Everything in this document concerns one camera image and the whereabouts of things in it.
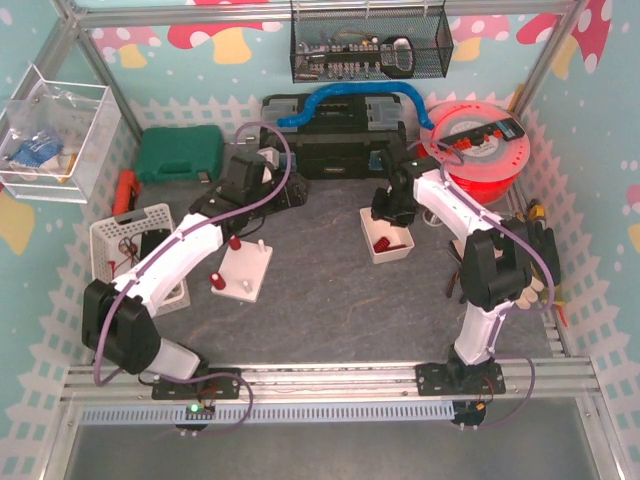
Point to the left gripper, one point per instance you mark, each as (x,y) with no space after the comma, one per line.
(282,189)

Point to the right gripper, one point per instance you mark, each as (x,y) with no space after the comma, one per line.
(391,212)

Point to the white spring box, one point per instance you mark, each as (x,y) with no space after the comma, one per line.
(374,230)

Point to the white peg base plate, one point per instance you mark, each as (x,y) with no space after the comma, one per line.
(244,270)

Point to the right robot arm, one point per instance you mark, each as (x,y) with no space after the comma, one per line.
(495,265)

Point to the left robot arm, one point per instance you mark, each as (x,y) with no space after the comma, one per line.
(117,318)

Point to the black toolbox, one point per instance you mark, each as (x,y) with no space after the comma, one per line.
(345,136)

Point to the red filament spool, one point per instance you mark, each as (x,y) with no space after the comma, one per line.
(485,172)

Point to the black red terminal strip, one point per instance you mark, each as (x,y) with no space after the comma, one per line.
(507,129)

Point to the green plastic case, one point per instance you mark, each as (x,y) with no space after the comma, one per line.
(180,154)

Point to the black work glove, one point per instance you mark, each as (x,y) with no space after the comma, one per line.
(542,240)

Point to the black board in basket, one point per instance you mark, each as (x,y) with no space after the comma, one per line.
(150,240)

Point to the white work glove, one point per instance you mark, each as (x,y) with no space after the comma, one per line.
(530,295)

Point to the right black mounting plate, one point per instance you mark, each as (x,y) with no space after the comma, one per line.
(455,378)

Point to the black mounting plate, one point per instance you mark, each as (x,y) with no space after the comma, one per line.
(455,378)
(221,387)

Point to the white perforated basket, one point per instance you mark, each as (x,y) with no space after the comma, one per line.
(115,242)

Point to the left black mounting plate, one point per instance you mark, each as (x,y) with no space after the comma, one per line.
(221,387)

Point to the blue white cloth glove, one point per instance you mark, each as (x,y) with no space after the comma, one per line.
(39,152)

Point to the solder wire spool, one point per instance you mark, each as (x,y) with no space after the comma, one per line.
(431,219)

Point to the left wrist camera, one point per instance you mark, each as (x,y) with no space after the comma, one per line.
(272,171)

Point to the red handled pliers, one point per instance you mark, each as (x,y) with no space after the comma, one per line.
(456,250)

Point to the black wire mesh basket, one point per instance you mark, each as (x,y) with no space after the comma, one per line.
(369,45)

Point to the orange handled tool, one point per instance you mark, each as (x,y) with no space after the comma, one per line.
(127,192)

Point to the grey slotted cable duct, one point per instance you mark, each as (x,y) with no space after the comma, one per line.
(229,414)

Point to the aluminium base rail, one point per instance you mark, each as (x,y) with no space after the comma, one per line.
(334,382)

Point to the clear acrylic wall box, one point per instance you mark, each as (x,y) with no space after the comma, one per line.
(85,116)

